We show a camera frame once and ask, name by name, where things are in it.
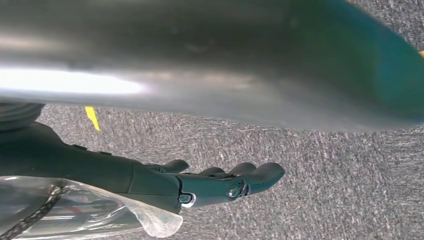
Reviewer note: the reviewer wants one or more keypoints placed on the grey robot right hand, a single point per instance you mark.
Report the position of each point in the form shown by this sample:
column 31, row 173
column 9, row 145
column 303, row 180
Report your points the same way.
column 99, row 169

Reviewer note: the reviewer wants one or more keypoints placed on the yellow floor tape strip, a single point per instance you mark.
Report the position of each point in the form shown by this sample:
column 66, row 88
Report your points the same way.
column 92, row 117

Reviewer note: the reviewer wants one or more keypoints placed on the yellow floor tape outline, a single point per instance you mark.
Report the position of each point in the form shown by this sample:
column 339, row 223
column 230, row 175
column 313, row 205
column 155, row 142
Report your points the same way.
column 421, row 54

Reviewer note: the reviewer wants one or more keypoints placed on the grey glossy robot body shell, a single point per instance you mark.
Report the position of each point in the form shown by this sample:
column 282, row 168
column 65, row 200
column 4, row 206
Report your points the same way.
column 198, row 59

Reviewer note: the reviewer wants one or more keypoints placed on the clear plastic film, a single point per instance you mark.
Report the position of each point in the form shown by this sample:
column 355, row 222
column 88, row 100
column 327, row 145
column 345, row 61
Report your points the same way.
column 99, row 215

